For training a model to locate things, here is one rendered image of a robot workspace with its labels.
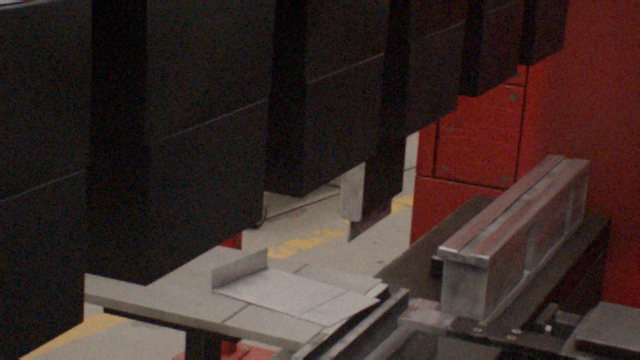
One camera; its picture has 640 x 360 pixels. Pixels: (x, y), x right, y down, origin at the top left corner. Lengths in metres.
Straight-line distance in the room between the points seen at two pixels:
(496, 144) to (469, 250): 0.55
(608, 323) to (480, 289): 0.38
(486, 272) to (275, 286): 0.33
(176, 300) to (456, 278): 0.41
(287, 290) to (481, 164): 0.85
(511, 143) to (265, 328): 0.93
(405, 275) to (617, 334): 0.59
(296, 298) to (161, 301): 0.12
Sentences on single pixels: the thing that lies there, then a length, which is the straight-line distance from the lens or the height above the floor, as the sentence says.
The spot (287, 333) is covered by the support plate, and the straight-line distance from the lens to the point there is 1.11.
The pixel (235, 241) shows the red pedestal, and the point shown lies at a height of 0.42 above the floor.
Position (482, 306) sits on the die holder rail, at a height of 0.91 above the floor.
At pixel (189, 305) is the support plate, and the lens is 1.16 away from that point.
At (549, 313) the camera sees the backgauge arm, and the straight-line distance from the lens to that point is 1.60.
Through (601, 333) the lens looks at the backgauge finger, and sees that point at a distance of 1.09.
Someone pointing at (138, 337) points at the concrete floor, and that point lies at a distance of 3.66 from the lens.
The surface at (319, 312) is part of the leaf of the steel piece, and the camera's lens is 1.16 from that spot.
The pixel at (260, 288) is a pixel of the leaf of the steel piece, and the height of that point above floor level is 1.00.
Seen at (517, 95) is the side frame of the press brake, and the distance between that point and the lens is 1.97.
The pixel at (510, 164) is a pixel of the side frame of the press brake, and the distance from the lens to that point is 1.99.
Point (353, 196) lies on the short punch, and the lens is 1.08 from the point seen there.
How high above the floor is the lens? 1.43
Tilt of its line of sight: 16 degrees down
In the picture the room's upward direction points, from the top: 4 degrees clockwise
